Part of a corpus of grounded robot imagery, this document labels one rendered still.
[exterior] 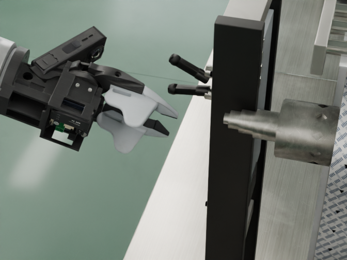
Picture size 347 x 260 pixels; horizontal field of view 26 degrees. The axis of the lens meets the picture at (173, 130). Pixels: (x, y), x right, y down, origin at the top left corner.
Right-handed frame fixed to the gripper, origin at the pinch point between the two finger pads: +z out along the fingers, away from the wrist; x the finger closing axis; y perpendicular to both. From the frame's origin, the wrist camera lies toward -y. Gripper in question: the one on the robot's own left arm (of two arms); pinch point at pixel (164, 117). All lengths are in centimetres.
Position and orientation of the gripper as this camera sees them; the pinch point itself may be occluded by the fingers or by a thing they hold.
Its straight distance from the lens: 95.6
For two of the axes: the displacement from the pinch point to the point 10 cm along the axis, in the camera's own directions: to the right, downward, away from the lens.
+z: 9.3, 3.5, 0.8
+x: 2.8, -5.5, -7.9
